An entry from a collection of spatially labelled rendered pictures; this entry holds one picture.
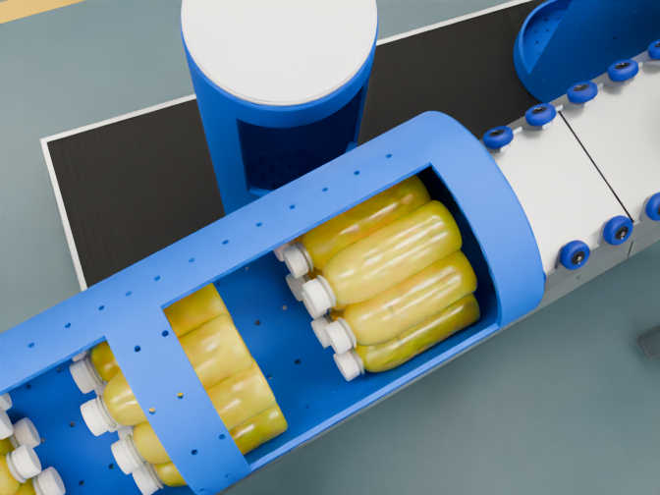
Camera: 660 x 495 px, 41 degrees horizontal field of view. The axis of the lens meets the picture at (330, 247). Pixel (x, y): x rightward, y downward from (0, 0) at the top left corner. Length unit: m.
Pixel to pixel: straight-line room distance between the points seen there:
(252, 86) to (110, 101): 1.20
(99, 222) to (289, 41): 0.99
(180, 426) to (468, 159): 0.43
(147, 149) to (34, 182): 0.34
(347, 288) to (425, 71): 1.31
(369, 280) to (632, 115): 0.59
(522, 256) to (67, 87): 1.66
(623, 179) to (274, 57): 0.55
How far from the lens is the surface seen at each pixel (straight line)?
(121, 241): 2.12
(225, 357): 0.99
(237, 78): 1.24
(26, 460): 1.12
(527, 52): 2.32
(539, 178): 1.35
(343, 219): 1.06
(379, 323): 1.05
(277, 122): 1.28
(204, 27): 1.28
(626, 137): 1.42
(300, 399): 1.17
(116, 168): 2.17
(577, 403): 2.27
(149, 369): 0.94
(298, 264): 1.06
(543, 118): 1.33
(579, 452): 2.27
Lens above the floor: 2.16
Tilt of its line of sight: 75 degrees down
